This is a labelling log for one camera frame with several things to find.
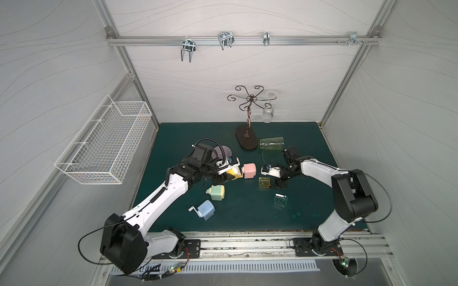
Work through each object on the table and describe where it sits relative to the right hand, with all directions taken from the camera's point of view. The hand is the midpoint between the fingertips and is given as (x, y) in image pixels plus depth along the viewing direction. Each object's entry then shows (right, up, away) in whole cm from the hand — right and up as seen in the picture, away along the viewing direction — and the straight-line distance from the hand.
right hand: (272, 176), depth 93 cm
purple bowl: (-30, +12, +7) cm, 33 cm away
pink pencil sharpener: (-13, +4, -3) cm, 14 cm away
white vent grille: (-26, -31, -23) cm, 47 cm away
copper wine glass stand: (-13, +23, +19) cm, 33 cm away
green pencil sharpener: (-29, -5, -11) cm, 31 cm away
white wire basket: (-72, +15, -26) cm, 78 cm away
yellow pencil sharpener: (-20, +6, -20) cm, 29 cm away
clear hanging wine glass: (-1, +35, +4) cm, 35 cm away
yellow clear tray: (-4, -4, +2) cm, 6 cm away
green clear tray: (+2, -10, -7) cm, 13 cm away
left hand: (-22, +6, -17) cm, 28 cm away
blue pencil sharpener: (-33, -11, -16) cm, 38 cm away
